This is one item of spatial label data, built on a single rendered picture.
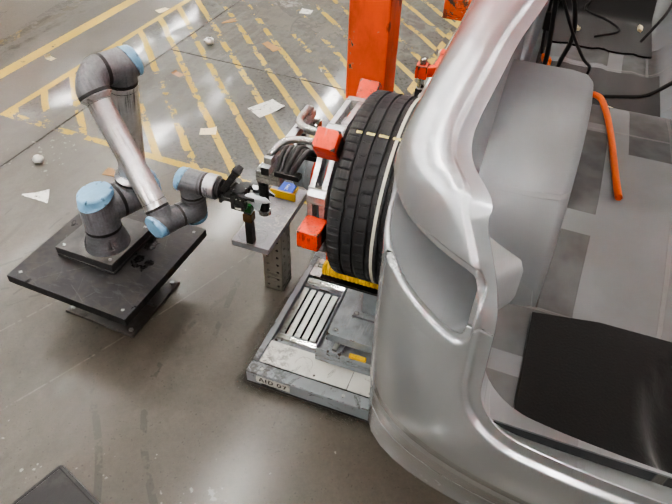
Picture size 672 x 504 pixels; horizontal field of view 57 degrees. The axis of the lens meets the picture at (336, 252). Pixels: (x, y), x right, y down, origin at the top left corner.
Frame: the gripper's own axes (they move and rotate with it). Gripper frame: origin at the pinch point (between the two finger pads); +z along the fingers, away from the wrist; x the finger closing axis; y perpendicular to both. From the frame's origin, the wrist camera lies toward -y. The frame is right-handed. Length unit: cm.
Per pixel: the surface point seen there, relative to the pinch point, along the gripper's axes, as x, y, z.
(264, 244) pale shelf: -13.8, 38.0, -10.4
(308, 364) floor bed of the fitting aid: 10, 75, 19
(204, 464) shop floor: 61, 83, -2
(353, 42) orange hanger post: -61, -33, 8
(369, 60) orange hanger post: -61, -27, 15
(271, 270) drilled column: -31, 71, -17
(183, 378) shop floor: 31, 83, -29
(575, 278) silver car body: 13, -11, 103
